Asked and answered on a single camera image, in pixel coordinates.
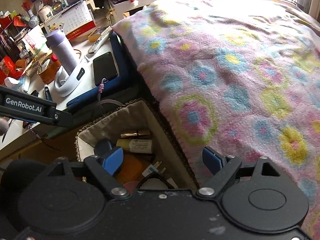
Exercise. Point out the orange round container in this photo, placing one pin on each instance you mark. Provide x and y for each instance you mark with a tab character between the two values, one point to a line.
50	75

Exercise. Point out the orange bottle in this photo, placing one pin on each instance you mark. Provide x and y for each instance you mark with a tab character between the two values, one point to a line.
132	167

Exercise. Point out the purple thermos bottle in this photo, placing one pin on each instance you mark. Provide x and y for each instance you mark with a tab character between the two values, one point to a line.
62	52

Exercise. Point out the white snack bag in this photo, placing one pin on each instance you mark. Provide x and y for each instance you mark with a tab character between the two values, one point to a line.
35	40

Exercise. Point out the small yellow box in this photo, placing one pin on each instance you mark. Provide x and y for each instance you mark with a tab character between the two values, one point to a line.
93	37

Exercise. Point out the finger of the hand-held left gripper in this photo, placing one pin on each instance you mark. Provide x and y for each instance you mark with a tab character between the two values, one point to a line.
63	118

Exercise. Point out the red gift box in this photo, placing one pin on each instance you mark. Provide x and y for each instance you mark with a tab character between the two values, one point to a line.
8	67

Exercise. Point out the white neck massager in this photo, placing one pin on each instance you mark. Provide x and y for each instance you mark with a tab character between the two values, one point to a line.
72	85

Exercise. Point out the black smartphone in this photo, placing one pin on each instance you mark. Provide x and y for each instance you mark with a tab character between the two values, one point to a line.
105	67

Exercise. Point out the desk calendar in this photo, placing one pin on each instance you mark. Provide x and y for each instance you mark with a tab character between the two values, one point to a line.
75	17

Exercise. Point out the brown round compact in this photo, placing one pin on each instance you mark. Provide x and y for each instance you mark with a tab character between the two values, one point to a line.
130	185

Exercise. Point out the blue padded edge cushion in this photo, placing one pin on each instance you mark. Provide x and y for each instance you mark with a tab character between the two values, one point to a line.
122	75

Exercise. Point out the white ceramic jar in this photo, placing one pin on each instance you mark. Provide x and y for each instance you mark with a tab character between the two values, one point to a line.
45	12

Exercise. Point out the white charger plug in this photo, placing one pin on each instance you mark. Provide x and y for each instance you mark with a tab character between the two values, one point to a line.
152	168

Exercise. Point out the cream cosmetic tube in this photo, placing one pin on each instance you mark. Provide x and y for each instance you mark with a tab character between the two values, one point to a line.
137	146

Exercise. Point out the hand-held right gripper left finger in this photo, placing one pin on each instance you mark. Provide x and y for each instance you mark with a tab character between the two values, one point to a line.
113	160

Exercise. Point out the dark rounded matte case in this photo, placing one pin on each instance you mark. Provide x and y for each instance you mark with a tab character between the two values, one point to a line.
103	146

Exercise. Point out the gold lipstick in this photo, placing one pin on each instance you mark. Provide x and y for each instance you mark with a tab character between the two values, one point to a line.
135	133

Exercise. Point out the pink printed fleece blanket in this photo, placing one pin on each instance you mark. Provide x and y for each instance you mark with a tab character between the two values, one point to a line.
225	80

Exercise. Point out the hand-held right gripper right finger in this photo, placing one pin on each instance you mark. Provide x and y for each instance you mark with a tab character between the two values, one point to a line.
212	161

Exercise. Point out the grey remote control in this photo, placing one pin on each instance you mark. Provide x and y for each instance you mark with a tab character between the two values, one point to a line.
100	40

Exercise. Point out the beige fabric-lined basket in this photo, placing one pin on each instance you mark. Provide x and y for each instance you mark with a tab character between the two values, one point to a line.
140	115

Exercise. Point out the white and blue tissue pack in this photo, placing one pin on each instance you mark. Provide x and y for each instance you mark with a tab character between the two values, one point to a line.
12	81

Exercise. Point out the blue and white vase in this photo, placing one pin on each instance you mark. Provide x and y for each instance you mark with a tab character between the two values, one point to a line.
33	20

